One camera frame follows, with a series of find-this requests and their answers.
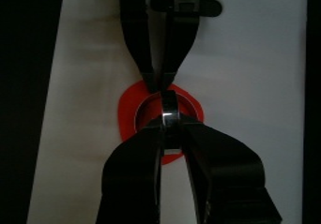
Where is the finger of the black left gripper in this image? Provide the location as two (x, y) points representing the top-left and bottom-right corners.
(119, 0), (160, 93)
(160, 0), (202, 93)

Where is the red play dough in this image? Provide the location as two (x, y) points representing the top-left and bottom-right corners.
(117, 79), (206, 166)

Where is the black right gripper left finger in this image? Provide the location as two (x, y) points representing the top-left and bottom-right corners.
(93, 116), (165, 224)

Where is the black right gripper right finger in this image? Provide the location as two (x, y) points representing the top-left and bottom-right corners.
(179, 114), (282, 224)

